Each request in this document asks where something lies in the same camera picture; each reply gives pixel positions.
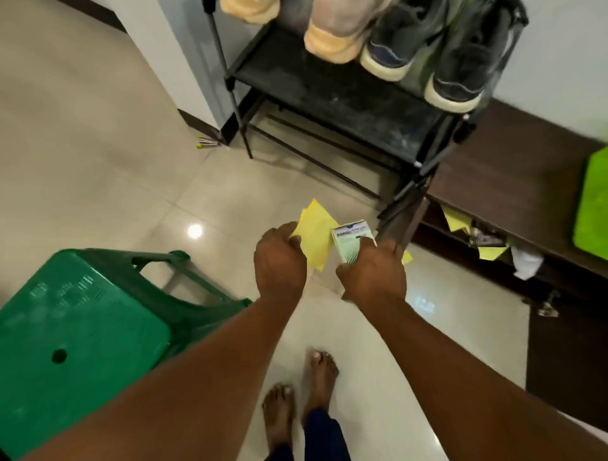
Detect green plastic basket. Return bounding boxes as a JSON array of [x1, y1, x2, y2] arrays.
[[572, 146, 608, 261]]

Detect person's foot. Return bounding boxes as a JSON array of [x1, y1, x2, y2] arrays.
[[302, 350, 339, 419], [262, 383, 296, 452]]

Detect person's right forearm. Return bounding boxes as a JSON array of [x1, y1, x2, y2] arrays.
[[360, 299, 608, 461]]

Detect dark skirting strip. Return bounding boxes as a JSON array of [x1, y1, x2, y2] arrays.
[[177, 108, 224, 143], [56, 0, 128, 33]]

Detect small dark packet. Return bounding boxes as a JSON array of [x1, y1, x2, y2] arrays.
[[469, 227, 507, 248]]

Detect black metal shoe rack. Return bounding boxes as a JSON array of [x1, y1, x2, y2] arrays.
[[201, 0, 531, 224]]

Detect dark blue trousers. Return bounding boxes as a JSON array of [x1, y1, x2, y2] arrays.
[[265, 409, 352, 461]]

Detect pale teal packet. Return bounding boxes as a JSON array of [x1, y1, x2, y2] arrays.
[[331, 219, 377, 265]]

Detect green plastic stool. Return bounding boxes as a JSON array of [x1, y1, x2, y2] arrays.
[[0, 248, 253, 459]]

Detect green sneaker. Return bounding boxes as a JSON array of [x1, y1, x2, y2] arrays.
[[424, 0, 516, 114], [359, 0, 450, 82]]

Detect person's right foot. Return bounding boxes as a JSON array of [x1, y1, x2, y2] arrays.
[[302, 350, 339, 419]]

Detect person's left forearm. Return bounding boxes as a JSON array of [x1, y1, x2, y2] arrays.
[[21, 294, 305, 461]]

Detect person's left foot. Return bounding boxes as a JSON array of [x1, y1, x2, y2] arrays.
[[262, 383, 296, 452]]

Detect person's left hand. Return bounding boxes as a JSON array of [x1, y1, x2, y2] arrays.
[[253, 222, 308, 305]]

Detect beige suede shoe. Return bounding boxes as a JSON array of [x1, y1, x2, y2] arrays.
[[220, 0, 281, 25], [303, 0, 395, 65]]

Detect person's right hand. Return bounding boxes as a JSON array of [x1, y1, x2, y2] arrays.
[[336, 237, 409, 312]]

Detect dark brown low bench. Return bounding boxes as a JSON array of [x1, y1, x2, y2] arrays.
[[413, 99, 608, 310]]

